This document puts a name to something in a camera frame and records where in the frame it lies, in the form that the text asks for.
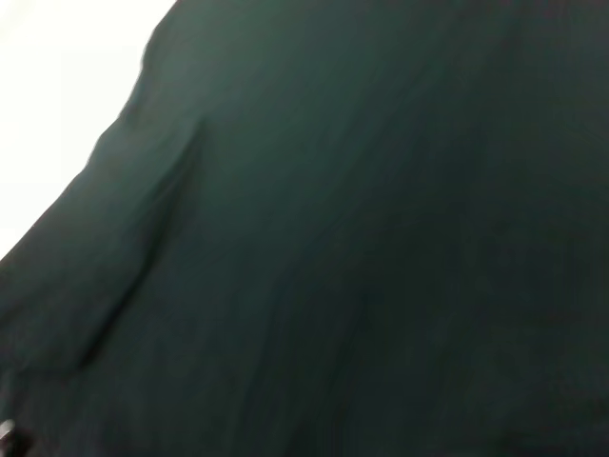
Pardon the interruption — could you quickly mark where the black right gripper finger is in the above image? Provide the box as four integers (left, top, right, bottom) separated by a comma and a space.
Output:
0, 418, 33, 457

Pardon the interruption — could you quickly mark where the black t-shirt with FREE print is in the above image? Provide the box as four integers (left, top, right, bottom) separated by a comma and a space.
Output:
0, 0, 609, 457

